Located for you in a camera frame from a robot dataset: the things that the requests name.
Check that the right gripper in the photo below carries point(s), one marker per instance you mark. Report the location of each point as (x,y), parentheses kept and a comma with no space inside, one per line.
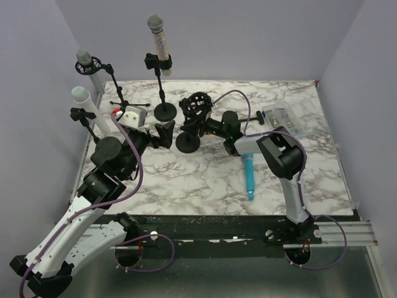
(193,127)

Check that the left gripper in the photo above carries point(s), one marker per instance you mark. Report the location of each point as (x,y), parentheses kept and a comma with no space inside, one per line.
(165,132)

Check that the round-base clip stand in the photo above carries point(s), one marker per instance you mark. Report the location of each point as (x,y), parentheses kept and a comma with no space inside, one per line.
(164,111)

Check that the round-base shock-mount stand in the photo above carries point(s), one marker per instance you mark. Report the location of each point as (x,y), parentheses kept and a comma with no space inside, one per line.
(196,109)

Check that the blue toy microphone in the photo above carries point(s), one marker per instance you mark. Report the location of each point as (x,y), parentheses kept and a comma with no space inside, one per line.
(249,175)

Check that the white microphone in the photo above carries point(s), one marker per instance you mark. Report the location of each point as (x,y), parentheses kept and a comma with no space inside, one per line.
(88,66)
(83,98)

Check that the glitter silver-head microphone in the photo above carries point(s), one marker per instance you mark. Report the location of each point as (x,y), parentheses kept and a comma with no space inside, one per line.
(155,24)

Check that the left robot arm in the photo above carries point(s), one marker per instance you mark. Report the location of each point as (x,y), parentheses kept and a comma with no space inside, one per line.
(50,268)

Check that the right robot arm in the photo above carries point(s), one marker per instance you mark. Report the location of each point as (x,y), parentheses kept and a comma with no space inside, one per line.
(284,154)

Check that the white microphone on tripod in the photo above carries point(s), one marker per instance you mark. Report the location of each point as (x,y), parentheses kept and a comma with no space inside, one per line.
(88,66)

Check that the clear plastic screw box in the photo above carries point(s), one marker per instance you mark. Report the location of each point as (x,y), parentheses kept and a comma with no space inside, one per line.
(281,114)

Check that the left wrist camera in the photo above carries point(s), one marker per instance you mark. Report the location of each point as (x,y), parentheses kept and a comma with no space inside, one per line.
(132,117)

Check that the black front mounting rail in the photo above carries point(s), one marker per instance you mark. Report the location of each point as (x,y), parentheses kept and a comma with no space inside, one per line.
(194,236)

